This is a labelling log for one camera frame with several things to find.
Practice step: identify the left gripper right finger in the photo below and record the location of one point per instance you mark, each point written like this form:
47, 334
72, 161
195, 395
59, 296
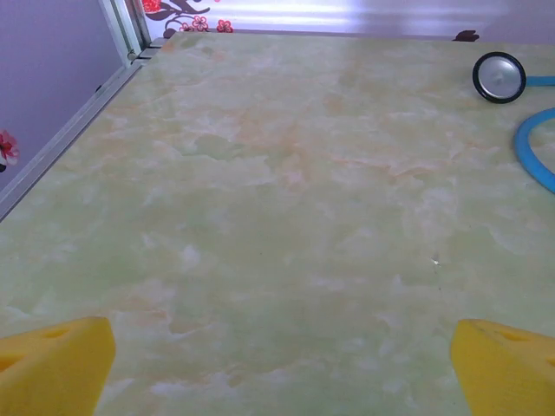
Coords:
507, 372

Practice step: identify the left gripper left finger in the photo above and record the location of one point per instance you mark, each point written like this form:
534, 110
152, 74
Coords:
52, 372

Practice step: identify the blue tube stethoscope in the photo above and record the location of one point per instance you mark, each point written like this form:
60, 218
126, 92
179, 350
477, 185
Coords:
498, 78

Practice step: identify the aluminium table side rail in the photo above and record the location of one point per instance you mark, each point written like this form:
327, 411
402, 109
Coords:
65, 134

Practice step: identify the aluminium frame post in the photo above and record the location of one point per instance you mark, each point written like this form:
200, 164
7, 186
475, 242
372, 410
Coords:
126, 26

